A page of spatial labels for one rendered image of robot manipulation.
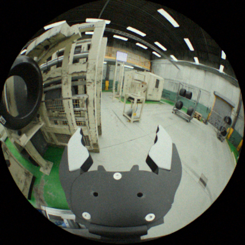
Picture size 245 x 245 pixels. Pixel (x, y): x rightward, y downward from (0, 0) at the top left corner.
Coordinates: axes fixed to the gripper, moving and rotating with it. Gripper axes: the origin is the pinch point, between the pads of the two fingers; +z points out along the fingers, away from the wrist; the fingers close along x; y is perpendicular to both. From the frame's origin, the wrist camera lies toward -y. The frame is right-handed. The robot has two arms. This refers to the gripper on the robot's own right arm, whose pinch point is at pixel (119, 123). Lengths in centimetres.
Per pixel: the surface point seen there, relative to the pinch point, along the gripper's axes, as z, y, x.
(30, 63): 21, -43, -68
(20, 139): -3, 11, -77
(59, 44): 47, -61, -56
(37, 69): 31, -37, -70
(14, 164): -34, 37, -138
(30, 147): 7, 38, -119
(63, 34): 39, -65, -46
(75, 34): 47, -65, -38
